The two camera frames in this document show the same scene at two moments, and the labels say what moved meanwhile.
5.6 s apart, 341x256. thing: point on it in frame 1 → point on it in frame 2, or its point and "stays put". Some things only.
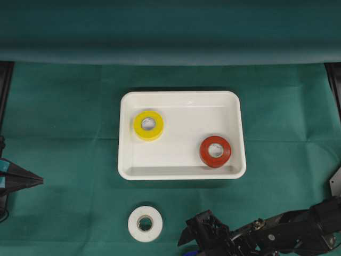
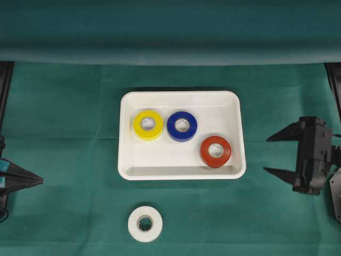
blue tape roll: [191, 253] → [179, 136]
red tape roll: [212, 161] stays put
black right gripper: [213, 237] → [316, 155]
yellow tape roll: [145, 134] stays put
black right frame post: [333, 70] stays put
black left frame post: [6, 69] stays put
